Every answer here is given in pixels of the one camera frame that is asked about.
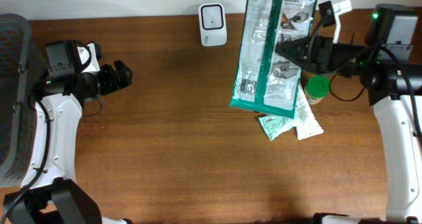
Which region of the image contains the green lid plastic jar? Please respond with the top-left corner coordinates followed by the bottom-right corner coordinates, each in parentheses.
top-left (304, 76), bottom-right (330, 105)

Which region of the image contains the green 3M gloves package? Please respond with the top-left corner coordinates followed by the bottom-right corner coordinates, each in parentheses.
top-left (230, 0), bottom-right (318, 118)

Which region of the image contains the white tube gold cap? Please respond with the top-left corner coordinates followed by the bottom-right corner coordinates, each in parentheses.
top-left (294, 85), bottom-right (324, 140)

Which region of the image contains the light green pouch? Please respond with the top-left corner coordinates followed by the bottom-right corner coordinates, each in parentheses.
top-left (258, 115), bottom-right (294, 142)

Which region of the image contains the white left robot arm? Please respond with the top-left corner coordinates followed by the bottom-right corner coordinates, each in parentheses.
top-left (1, 40), bottom-right (133, 223)

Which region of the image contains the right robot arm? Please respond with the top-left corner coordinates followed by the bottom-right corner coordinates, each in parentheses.
top-left (275, 3), bottom-right (421, 223)

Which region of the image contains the dark mesh basket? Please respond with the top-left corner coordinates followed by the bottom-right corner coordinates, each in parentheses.
top-left (1, 13), bottom-right (48, 188)

